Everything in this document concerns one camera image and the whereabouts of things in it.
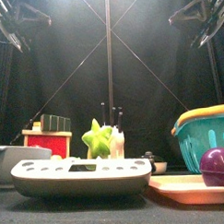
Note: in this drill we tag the red box with wooden frame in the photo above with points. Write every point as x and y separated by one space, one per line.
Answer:
49 142

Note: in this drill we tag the grey plastic tub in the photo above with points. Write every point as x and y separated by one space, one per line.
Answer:
14 162

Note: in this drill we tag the beige serving tray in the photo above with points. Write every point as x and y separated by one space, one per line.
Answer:
188 187

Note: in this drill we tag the small white pot, black lid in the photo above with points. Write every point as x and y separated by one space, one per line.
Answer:
156 164

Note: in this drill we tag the dark side frame post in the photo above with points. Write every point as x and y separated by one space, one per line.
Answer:
215 72

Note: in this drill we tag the teal colander with orange rim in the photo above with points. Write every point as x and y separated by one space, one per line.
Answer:
201 137

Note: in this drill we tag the purple toy ball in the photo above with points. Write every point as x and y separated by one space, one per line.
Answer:
217 167

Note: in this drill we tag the dark green block row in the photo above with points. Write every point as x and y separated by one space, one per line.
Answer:
55 122

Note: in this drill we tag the green toy star fruit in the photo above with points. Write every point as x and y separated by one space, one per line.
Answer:
97 139

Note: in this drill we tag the small yellow block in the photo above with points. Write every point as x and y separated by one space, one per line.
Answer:
36 125

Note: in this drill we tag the vertical metal frame pole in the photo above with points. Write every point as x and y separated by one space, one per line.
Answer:
109 52

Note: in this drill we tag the white kitchen scale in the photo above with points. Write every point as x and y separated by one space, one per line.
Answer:
82 176

